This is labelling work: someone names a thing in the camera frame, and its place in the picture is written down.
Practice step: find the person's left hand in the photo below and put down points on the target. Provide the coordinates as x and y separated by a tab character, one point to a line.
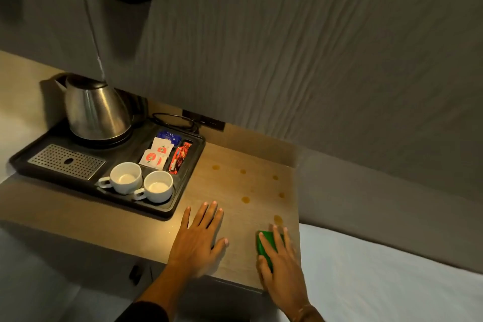
192	242

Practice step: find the person's right hand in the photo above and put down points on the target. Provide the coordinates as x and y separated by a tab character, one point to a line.
285	276

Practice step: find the person's left thumb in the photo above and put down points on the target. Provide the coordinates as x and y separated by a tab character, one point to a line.
220	247

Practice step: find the person's left little finger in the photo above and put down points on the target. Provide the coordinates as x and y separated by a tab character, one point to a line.
185	218

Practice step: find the person's right middle finger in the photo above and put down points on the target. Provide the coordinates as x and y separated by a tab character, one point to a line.
278	239

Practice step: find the person's right thumb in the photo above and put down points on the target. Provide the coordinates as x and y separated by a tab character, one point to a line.
263	271

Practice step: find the person's left middle finger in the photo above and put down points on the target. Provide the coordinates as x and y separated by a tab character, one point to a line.
209	215

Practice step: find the green sponge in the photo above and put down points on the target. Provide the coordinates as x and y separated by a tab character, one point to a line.
266	239

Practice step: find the person's right forearm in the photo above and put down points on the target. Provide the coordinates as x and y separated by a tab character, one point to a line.
309	316

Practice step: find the person's left forearm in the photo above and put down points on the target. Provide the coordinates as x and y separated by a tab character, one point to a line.
162	295

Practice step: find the group of brown liquid spots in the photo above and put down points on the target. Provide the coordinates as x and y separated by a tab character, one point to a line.
245	200

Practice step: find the white ceramic cup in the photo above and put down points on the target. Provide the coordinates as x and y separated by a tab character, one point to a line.
157	186
124	178

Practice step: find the red stick sachets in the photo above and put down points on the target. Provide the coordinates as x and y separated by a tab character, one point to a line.
179	157

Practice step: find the white red-dot tea sachet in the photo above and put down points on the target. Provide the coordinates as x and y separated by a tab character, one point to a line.
153	159
163	147

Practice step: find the black drawer knob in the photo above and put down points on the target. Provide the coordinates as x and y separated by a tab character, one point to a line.
136	274

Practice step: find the blue sachets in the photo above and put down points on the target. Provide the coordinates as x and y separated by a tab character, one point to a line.
169	137

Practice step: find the black plastic tray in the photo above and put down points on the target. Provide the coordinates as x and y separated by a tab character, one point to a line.
124	152

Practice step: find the grey upholstered headboard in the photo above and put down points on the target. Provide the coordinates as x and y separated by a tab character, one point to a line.
377	212

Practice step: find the black kettle base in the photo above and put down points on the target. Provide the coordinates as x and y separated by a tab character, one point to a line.
109	141

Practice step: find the white bed sheet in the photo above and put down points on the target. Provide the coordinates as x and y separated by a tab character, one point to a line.
396	284

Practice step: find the stainless steel electric kettle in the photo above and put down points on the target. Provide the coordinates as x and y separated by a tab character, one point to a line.
96	110

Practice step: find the perforated metal drip grate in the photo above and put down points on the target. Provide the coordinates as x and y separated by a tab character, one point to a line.
56	159

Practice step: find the plain grey cabinet door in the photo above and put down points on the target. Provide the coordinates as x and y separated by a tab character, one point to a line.
41	12

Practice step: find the black wall socket panel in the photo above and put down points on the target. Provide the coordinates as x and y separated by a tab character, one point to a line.
205	121

